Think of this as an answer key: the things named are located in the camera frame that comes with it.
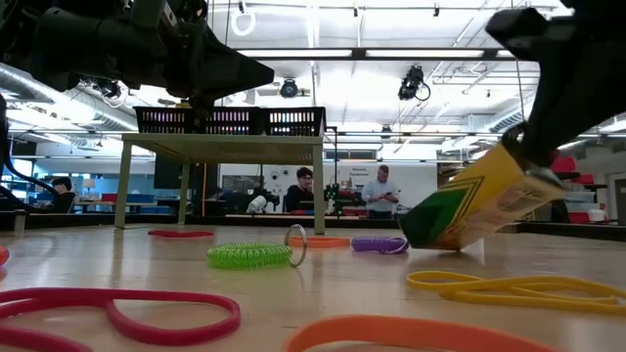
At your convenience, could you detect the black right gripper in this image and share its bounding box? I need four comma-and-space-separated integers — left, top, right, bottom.
485, 6, 626, 170

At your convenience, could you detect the black plastic mesh basket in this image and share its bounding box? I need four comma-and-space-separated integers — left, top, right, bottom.
133, 105, 202, 136
198, 107, 268, 137
263, 106, 328, 138

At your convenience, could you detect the purple spiral wrist coil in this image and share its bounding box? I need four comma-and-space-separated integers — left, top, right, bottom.
350, 236, 411, 256

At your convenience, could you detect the person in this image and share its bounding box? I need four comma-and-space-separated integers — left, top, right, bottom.
361, 164, 401, 220
48, 176, 78, 214
284, 166, 315, 214

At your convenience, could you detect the black overhead frame bar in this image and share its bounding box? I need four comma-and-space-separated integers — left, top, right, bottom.
234, 46, 519, 63

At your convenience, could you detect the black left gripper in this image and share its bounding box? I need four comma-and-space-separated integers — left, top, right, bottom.
128, 0, 276, 100

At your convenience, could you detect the yellow rubber band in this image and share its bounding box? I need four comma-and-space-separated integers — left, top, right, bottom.
405, 270, 626, 317

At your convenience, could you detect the orange rubber band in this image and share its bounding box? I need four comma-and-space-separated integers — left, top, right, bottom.
288, 235, 352, 249
282, 314, 568, 352

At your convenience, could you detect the black ceiling-mounted device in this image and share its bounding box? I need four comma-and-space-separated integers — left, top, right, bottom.
397, 65, 432, 103
95, 77, 124, 100

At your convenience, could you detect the pale green metal shelf riser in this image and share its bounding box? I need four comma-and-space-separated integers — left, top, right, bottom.
114, 132, 327, 236

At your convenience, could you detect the black overhead camera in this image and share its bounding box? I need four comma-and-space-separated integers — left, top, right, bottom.
279, 77, 300, 100

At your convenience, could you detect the pink rubber band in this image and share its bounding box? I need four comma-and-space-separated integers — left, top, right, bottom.
0, 286, 243, 352

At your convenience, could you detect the dark monitor screen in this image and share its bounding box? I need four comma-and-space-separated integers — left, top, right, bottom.
154, 155, 220, 191

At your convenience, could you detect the red storage bin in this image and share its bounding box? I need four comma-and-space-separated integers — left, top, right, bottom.
551, 155, 578, 175

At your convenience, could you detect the green spiral wrist coil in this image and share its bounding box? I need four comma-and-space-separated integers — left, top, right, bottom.
205, 223, 309, 271

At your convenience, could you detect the red rubber band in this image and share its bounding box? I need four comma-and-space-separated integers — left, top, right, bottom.
147, 229, 216, 240

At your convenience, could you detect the white hanging ring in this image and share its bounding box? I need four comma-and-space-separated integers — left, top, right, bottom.
229, 9, 257, 38

